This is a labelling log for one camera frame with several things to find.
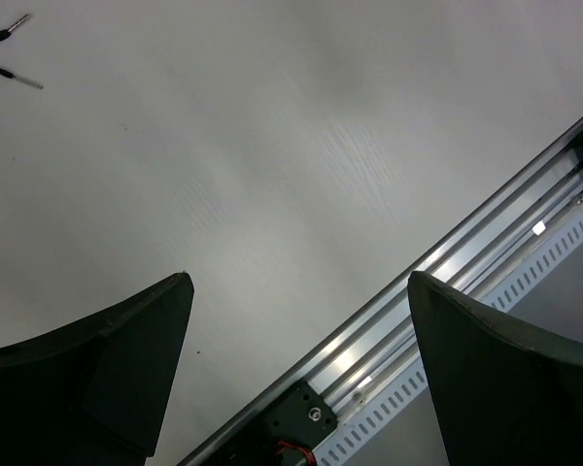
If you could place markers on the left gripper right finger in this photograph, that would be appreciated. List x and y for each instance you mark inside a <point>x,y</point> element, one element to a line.
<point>505,392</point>

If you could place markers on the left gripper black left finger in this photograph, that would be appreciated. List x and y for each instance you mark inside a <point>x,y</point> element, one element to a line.
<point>95,391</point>

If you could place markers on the aluminium mounting rail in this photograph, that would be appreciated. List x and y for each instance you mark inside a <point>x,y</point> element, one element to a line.
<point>356,360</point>

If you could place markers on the grey slotted cable duct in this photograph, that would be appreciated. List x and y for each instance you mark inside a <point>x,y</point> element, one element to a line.
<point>409,379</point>

